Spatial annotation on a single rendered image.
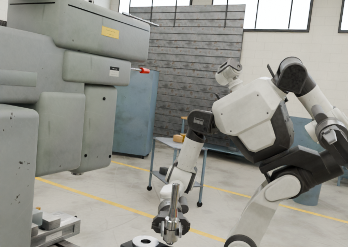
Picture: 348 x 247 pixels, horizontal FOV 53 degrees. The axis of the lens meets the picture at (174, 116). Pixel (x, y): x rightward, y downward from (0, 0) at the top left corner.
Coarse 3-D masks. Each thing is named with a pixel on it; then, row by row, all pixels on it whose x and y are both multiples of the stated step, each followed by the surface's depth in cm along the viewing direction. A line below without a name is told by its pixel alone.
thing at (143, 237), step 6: (132, 240) 119; (138, 240) 116; (144, 240) 118; (150, 240) 117; (156, 240) 118; (120, 246) 115; (126, 246) 114; (132, 246) 114; (138, 246) 112; (144, 246) 112; (150, 246) 113; (156, 246) 114; (162, 246) 114; (168, 246) 114
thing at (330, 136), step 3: (327, 129) 95; (324, 132) 95; (327, 132) 95; (330, 132) 94; (333, 132) 93; (324, 135) 95; (327, 135) 94; (330, 135) 93; (333, 135) 91; (324, 138) 94; (327, 138) 92; (330, 138) 91; (333, 138) 90; (336, 138) 91; (327, 141) 91; (330, 141) 90; (333, 141) 90
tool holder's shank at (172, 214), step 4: (172, 184) 108; (176, 184) 108; (172, 188) 108; (176, 188) 107; (172, 192) 108; (176, 192) 107; (172, 196) 108; (176, 196) 107; (172, 200) 108; (176, 200) 108; (172, 204) 108; (176, 204) 108; (172, 208) 108; (176, 208) 108; (168, 212) 109; (172, 212) 108; (176, 212) 108; (172, 216) 108; (176, 216) 108
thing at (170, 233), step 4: (164, 224) 109; (168, 224) 107; (164, 228) 109; (168, 228) 107; (172, 228) 107; (176, 228) 108; (164, 232) 109; (168, 232) 107; (172, 232) 107; (176, 232) 108; (164, 236) 108; (168, 236) 108; (172, 236) 107; (176, 236) 108; (164, 240) 108; (168, 240) 108; (172, 240) 108; (176, 240) 109
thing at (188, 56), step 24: (168, 24) 967; (192, 24) 930; (216, 24) 896; (240, 24) 864; (168, 48) 969; (192, 48) 932; (216, 48) 897; (240, 48) 866; (168, 72) 971; (192, 72) 934; (216, 72) 899; (168, 96) 974; (192, 96) 936; (168, 120) 976; (216, 144) 905
